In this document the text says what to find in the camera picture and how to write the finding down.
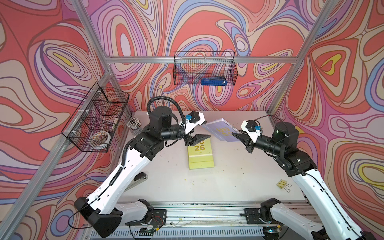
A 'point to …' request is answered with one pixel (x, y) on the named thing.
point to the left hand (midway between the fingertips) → (208, 128)
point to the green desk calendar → (200, 155)
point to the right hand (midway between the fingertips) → (234, 135)
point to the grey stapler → (139, 178)
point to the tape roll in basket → (100, 138)
